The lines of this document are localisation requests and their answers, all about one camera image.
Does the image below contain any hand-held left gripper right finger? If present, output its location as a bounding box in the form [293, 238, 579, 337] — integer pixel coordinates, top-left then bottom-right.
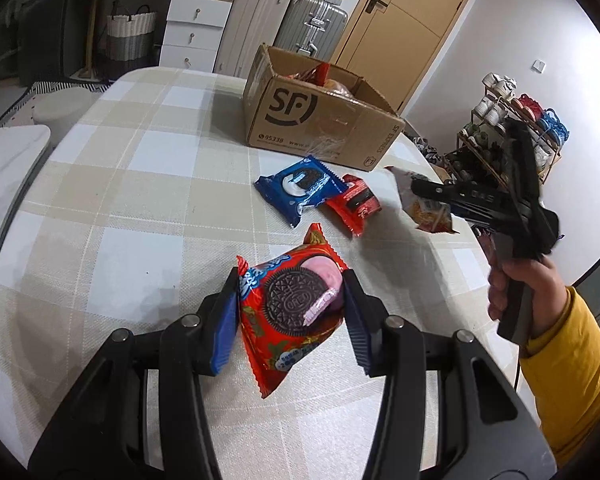
[342, 269, 557, 480]

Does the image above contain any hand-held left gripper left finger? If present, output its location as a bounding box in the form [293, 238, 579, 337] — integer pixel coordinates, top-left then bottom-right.
[27, 266, 241, 480]

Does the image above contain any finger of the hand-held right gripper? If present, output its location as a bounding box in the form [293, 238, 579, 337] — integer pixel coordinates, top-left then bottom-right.
[451, 204, 507, 227]
[411, 176, 510, 209]

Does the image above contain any white orange snack packet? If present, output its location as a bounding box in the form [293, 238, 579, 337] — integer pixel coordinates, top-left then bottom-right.
[384, 166, 459, 235]

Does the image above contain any red cookie packet pink print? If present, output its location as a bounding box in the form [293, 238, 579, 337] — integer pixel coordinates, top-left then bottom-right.
[236, 222, 349, 400]

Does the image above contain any brown cardboard box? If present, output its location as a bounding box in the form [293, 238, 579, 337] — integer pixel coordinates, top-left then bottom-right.
[242, 44, 406, 171]

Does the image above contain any person's right forearm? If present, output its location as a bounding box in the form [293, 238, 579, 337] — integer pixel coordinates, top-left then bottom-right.
[517, 284, 600, 469]

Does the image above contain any person's right hand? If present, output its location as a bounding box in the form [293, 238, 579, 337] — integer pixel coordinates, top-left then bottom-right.
[480, 232, 569, 323]

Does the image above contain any shoe rack with shoes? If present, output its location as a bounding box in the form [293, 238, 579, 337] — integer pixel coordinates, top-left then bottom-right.
[415, 72, 571, 186]

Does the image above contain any small red cookie packet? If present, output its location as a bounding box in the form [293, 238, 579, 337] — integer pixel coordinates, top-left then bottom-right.
[325, 174, 383, 238]

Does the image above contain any blue cookie packet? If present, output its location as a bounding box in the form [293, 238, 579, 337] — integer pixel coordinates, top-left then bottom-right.
[254, 156, 349, 229]

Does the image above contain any wooden door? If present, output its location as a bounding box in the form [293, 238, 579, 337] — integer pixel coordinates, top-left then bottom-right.
[330, 0, 486, 117]

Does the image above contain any silver suitcase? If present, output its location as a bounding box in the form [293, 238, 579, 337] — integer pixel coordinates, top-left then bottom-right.
[272, 0, 349, 64]

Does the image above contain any white marble table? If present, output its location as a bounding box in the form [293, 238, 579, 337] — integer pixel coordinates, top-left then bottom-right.
[0, 125, 52, 277]

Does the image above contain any grey round stool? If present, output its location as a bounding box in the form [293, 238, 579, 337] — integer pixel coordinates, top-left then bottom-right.
[32, 87, 99, 149]

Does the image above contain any beige suitcase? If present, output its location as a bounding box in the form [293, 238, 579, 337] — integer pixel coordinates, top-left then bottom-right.
[214, 0, 294, 79]

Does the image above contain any patterned rug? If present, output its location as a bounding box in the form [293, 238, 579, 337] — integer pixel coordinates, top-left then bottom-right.
[0, 77, 114, 129]

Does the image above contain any woven laundry basket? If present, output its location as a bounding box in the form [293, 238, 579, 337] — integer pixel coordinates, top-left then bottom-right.
[103, 4, 157, 62]

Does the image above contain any white desk with drawers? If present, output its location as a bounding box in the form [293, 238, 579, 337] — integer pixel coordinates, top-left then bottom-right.
[80, 0, 239, 74]

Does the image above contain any wooden handled tool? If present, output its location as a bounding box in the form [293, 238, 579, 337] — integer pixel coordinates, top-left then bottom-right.
[81, 0, 100, 80]

